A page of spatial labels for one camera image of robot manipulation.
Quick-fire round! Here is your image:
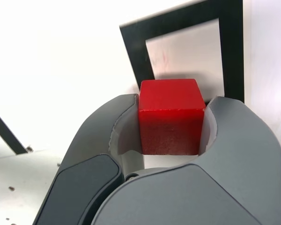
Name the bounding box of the red cube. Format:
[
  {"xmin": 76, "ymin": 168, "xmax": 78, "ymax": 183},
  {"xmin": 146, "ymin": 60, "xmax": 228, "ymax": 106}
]
[{"xmin": 137, "ymin": 78, "xmax": 207, "ymax": 156}]

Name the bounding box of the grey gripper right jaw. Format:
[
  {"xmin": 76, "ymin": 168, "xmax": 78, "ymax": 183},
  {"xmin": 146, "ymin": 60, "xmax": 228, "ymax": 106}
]
[{"xmin": 90, "ymin": 95, "xmax": 281, "ymax": 225}]

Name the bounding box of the black tape strip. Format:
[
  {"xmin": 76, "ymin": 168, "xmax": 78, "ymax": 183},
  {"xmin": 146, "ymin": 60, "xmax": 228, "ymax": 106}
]
[{"xmin": 0, "ymin": 105, "xmax": 31, "ymax": 155}]

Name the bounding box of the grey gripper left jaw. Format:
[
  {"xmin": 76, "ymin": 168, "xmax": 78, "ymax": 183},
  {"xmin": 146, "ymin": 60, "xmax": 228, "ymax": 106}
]
[{"xmin": 34, "ymin": 93, "xmax": 146, "ymax": 225}]

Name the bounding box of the black tape square outline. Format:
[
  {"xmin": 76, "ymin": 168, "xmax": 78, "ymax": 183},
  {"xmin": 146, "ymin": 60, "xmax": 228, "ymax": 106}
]
[{"xmin": 119, "ymin": 0, "xmax": 245, "ymax": 104}]

